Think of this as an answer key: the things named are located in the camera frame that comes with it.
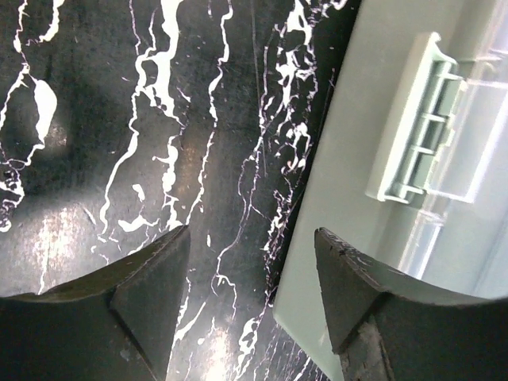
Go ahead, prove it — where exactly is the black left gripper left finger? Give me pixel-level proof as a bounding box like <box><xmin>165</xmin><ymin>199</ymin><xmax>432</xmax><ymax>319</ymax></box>
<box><xmin>1</xmin><ymin>225</ymin><xmax>191</xmax><ymax>380</ymax></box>

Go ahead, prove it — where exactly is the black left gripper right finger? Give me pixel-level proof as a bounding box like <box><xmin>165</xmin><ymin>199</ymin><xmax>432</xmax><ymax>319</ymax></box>
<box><xmin>314</xmin><ymin>228</ymin><xmax>507</xmax><ymax>380</ymax></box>

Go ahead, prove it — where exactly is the clear green tool box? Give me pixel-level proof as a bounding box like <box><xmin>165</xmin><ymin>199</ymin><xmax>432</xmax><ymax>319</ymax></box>
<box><xmin>273</xmin><ymin>1</ymin><xmax>507</xmax><ymax>380</ymax></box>

